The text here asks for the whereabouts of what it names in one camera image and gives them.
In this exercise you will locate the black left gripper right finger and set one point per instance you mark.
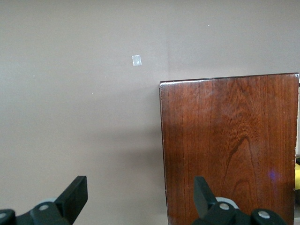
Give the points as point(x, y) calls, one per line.
point(206, 201)

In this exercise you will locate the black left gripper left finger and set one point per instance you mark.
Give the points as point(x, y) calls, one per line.
point(70, 201)

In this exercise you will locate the yellow block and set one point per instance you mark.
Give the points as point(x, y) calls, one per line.
point(298, 175)

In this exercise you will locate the dark wooden drawer box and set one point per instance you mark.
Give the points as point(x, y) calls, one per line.
point(222, 140)

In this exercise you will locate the small clear tape piece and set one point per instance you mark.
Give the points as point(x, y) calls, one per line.
point(137, 60)

